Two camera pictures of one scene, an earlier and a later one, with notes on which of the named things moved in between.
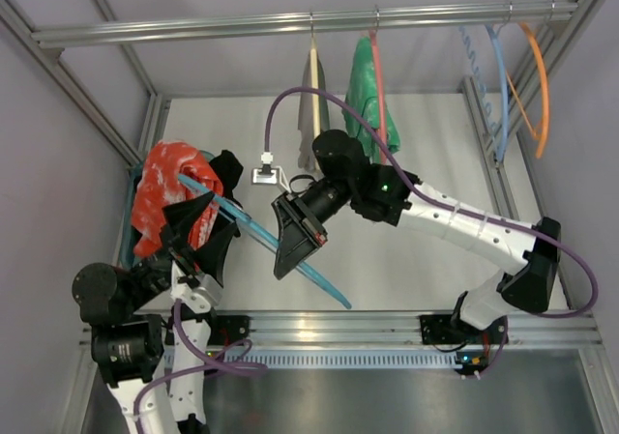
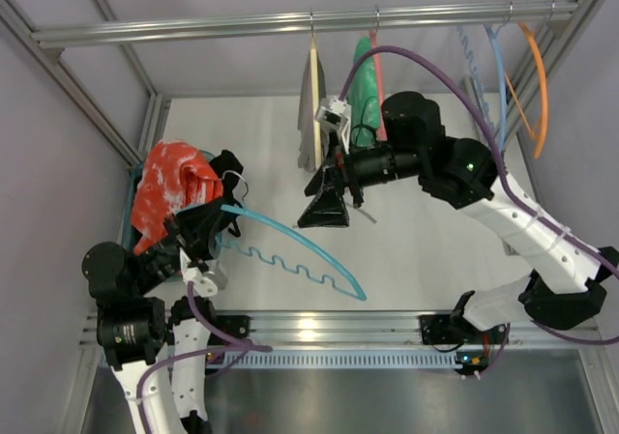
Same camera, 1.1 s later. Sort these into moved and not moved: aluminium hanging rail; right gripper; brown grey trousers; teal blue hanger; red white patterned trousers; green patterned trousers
Moved: teal blue hanger; right gripper
Not moved: brown grey trousers; green patterned trousers; aluminium hanging rail; red white patterned trousers
